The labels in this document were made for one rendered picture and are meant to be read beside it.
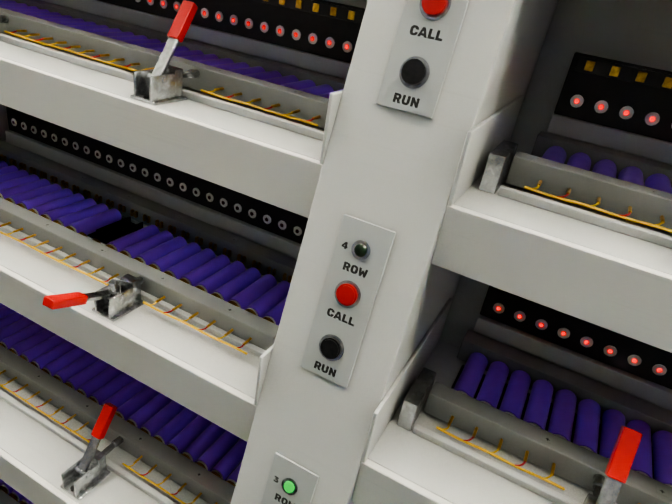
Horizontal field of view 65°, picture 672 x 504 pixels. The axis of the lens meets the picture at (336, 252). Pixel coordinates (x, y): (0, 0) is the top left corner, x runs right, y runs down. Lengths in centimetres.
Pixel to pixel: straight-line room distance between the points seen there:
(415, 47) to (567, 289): 18
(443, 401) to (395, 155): 21
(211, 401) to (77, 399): 26
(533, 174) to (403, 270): 12
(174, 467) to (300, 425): 23
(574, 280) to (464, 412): 16
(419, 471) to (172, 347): 24
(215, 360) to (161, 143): 19
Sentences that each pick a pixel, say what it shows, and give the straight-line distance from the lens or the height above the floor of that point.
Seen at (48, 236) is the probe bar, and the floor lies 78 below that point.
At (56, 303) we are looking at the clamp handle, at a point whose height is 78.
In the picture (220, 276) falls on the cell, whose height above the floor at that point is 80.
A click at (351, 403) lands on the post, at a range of 41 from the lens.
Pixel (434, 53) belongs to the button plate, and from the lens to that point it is 37.
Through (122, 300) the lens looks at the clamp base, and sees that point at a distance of 54.
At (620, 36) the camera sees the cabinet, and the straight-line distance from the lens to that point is 57.
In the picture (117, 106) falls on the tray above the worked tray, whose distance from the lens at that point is 51.
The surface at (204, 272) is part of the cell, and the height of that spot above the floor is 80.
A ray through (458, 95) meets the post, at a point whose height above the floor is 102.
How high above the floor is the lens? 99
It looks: 14 degrees down
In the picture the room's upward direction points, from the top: 16 degrees clockwise
